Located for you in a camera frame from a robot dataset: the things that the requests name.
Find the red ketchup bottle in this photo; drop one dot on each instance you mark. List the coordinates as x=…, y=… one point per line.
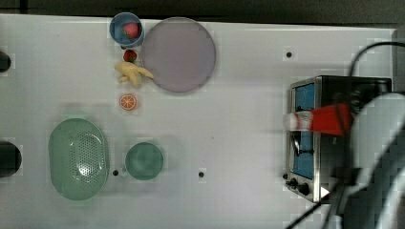
x=330, y=120

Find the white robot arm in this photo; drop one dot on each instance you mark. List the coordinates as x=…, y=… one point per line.
x=373, y=197

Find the grey round plate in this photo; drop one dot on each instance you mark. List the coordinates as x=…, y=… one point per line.
x=180, y=53

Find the green cup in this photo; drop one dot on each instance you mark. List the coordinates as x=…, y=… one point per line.
x=143, y=161

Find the orange slice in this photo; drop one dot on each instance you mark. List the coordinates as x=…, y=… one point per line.
x=128, y=102

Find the yellow banana bunch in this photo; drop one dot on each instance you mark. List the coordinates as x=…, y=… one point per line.
x=132, y=73

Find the red strawberry on table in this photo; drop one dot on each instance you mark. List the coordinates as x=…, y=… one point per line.
x=130, y=56

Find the red strawberry in cup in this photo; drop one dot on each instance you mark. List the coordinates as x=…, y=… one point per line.
x=131, y=30

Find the blue cup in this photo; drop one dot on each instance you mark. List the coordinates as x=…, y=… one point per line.
x=115, y=30

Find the green oval colander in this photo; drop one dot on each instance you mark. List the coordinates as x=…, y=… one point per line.
x=79, y=159

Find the black cylinder post upper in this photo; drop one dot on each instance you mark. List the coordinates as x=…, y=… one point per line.
x=5, y=62

